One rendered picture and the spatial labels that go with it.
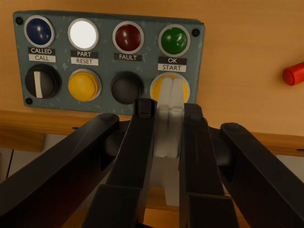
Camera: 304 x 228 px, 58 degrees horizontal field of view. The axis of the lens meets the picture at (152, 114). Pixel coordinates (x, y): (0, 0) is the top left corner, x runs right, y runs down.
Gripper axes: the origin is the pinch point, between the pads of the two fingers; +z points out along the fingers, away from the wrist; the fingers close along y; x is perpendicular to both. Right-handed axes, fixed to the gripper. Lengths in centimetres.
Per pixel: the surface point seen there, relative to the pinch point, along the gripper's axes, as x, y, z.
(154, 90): 0.2, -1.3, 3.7
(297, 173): -53, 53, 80
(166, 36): 4.3, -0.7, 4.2
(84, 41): 3.5, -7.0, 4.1
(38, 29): 4.2, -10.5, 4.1
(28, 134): -42, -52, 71
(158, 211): -16.1, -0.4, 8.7
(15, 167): -60, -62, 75
